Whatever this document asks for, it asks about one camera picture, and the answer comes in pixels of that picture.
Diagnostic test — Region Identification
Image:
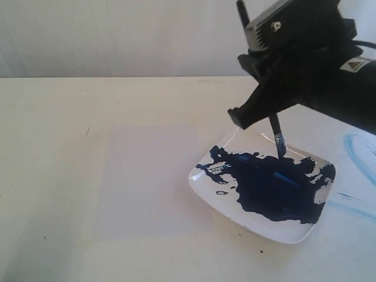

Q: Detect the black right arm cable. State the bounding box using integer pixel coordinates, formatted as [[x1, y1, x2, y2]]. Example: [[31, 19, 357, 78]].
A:
[[354, 39, 376, 49]]

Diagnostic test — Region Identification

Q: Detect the white sheet of paper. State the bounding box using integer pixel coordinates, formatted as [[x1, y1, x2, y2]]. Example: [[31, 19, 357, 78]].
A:
[[93, 126, 213, 241]]

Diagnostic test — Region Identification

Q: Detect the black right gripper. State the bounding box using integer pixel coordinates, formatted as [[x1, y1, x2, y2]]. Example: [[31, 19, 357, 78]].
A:
[[227, 14, 365, 130]]

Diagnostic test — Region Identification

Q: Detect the white square paint plate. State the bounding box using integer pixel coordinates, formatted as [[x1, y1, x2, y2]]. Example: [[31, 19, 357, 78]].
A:
[[189, 128, 336, 244]]

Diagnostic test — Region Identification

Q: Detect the black paintbrush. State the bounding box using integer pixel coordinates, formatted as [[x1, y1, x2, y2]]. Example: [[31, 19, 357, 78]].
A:
[[236, 1, 286, 159]]

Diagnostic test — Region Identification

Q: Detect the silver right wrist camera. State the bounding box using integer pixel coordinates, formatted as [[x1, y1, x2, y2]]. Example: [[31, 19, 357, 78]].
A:
[[245, 0, 339, 52]]

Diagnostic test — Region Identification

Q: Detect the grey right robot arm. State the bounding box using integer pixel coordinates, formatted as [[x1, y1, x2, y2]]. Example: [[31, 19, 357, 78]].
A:
[[228, 16, 375, 134]]

